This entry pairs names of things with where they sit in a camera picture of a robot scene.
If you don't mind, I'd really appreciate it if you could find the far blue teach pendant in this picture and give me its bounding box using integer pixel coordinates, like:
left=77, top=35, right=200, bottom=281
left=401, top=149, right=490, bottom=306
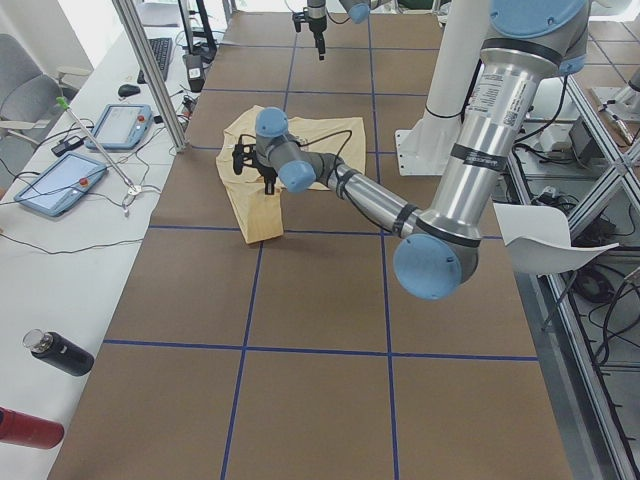
left=92, top=104, right=153, bottom=151

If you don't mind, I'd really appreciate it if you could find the near blue teach pendant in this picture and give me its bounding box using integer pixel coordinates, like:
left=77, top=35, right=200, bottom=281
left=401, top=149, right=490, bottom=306
left=14, top=152, right=107, bottom=217

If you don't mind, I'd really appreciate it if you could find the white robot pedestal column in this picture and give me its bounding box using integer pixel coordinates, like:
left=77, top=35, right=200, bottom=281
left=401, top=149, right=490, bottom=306
left=425, top=0, right=490, bottom=120

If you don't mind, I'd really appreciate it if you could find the black water bottle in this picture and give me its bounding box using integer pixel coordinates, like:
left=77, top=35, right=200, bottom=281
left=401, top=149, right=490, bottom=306
left=22, top=329, right=94, bottom=377

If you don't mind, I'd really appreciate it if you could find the black computer mouse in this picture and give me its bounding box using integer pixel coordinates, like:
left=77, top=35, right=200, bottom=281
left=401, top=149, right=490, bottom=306
left=117, top=84, right=141, bottom=98

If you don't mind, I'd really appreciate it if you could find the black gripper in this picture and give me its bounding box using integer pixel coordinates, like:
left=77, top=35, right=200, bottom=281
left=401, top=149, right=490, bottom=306
left=232, top=134, right=277, bottom=195
left=292, top=0, right=327, bottom=61

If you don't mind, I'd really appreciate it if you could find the blue teach pendant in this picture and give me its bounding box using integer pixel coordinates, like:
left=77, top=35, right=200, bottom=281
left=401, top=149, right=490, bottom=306
left=92, top=104, right=153, bottom=151
left=14, top=152, right=107, bottom=217

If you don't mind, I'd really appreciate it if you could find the grey office chair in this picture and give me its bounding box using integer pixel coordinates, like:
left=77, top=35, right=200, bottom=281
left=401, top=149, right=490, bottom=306
left=1, top=33, right=91, bottom=145

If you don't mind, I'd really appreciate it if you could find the black keyboard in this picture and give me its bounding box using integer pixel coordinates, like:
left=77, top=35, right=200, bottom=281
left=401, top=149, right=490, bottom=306
left=149, top=37, right=173, bottom=80

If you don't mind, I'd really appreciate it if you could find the red water bottle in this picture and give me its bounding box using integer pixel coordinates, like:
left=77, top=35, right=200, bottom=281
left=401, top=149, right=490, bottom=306
left=1, top=407, right=65, bottom=450

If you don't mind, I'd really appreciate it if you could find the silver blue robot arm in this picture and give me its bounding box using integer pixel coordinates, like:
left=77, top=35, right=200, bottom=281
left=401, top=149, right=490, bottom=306
left=232, top=1, right=591, bottom=300
left=291, top=0, right=387, bottom=61

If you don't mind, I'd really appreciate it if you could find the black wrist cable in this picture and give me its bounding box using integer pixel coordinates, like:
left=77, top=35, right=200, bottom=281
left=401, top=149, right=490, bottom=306
left=294, top=128, right=353, bottom=162

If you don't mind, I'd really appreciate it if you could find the aluminium frame post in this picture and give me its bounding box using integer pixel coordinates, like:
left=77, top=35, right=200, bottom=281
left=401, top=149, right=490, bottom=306
left=112, top=0, right=187, bottom=153

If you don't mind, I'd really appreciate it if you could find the beige long-sleeve printed shirt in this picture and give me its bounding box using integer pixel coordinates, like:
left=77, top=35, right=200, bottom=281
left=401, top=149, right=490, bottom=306
left=214, top=104, right=367, bottom=246

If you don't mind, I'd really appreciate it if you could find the metal rod with green tip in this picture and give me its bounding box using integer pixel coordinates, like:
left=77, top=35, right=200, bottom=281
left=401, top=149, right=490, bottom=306
left=56, top=96, right=142, bottom=197

